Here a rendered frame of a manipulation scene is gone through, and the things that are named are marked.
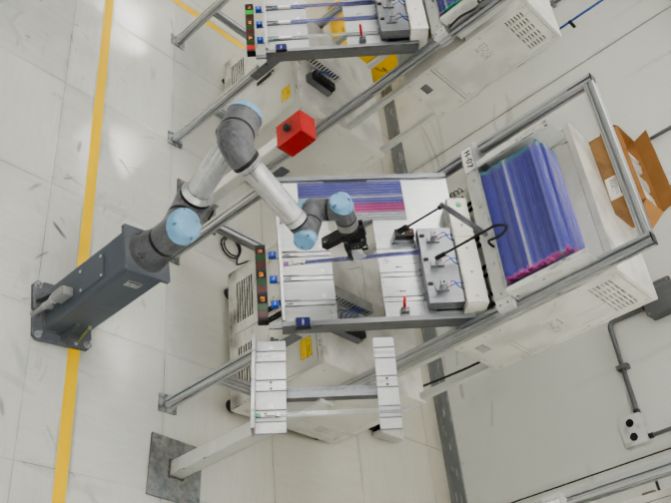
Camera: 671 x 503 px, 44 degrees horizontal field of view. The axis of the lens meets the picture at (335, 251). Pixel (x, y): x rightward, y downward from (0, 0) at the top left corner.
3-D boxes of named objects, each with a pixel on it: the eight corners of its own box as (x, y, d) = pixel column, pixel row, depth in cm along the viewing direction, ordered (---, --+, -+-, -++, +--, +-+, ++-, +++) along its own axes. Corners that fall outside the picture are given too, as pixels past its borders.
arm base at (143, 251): (130, 265, 280) (148, 252, 275) (128, 229, 287) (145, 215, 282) (166, 276, 290) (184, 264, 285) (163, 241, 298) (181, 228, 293)
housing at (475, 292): (460, 322, 312) (467, 302, 300) (439, 219, 340) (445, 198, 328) (481, 321, 313) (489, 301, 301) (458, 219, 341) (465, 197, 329)
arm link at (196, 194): (159, 223, 287) (227, 111, 254) (173, 198, 299) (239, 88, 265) (190, 240, 290) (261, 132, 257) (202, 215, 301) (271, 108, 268)
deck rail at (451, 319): (283, 334, 303) (283, 325, 298) (282, 329, 304) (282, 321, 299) (472, 325, 310) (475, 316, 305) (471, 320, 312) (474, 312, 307)
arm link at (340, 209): (328, 190, 278) (352, 189, 276) (334, 209, 287) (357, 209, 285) (325, 209, 274) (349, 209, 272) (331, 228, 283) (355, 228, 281)
